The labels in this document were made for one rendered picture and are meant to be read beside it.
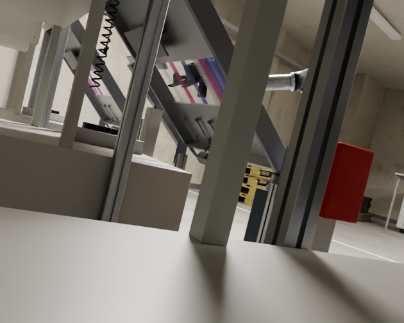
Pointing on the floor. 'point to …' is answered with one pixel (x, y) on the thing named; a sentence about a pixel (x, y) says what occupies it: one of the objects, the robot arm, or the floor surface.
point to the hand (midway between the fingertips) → (175, 87)
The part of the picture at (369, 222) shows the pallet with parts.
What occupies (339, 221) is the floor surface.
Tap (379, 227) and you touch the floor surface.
